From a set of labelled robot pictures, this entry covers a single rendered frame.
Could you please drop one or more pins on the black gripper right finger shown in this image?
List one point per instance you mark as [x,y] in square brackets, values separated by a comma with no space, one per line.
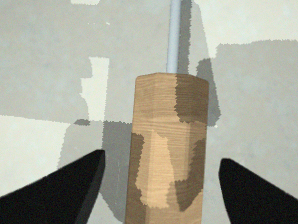
[250,199]

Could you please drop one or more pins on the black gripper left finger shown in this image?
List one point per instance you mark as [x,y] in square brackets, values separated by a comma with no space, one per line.
[66,196]

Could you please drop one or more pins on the wooden-handled tool with thin grey shaft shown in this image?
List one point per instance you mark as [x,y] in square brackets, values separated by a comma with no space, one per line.
[168,142]

